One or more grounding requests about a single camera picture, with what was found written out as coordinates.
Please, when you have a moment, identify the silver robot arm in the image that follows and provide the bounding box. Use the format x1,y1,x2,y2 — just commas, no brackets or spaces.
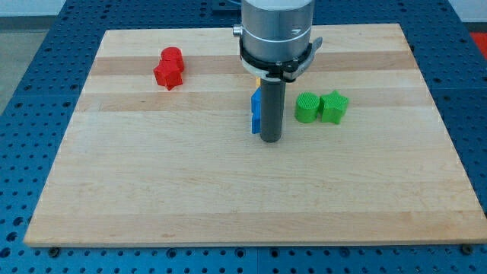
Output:
240,0,315,62

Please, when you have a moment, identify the green star block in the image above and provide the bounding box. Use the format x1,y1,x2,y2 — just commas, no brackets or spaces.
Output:
318,91,349,124

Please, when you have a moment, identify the red star block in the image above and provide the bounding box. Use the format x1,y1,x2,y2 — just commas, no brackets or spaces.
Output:
153,60,184,91

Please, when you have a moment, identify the blue block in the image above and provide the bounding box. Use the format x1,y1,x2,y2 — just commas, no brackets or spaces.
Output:
250,88,261,134

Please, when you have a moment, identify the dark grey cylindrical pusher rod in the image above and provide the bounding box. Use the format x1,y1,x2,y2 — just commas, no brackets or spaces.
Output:
260,80,285,142

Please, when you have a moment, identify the green cylinder block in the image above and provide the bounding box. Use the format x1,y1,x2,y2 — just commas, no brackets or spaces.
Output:
294,92,320,123

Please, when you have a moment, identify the wooden board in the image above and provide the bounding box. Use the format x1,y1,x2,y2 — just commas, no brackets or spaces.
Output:
24,24,486,247

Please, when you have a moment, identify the red cylinder block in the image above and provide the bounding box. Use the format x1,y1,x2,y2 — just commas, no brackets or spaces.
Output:
160,47,184,72

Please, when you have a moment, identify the black tool clamp ring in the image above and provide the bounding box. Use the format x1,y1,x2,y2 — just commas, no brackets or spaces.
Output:
238,36,324,84

